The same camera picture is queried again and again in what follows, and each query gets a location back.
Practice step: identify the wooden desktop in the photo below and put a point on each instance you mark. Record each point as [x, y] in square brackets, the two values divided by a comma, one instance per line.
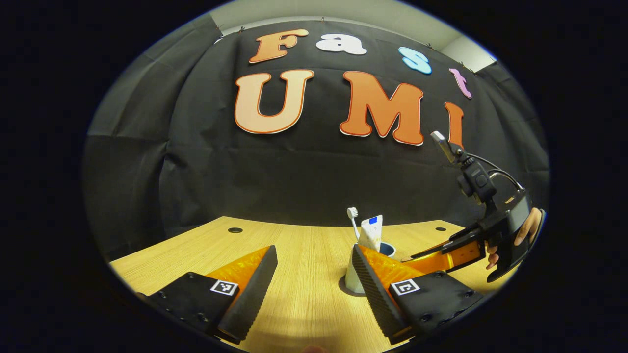
[309, 255]

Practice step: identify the black backdrop cloth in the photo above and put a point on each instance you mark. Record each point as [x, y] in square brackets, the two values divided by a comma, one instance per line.
[294, 176]

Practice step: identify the white toothbrush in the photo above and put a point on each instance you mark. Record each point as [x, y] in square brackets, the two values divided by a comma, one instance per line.
[353, 220]

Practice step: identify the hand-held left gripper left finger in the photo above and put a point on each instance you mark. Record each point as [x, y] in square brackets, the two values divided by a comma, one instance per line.
[252, 294]

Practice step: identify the light blue cup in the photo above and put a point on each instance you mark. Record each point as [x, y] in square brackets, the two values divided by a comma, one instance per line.
[353, 279]

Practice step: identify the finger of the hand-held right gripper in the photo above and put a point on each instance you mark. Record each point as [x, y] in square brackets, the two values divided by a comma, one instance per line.
[456, 257]
[451, 243]

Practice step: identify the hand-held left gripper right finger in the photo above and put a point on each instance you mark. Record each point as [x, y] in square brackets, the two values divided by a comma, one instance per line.
[375, 294]

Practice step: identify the white toothpaste tube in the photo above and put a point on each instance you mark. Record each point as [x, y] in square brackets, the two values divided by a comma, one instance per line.
[370, 233]

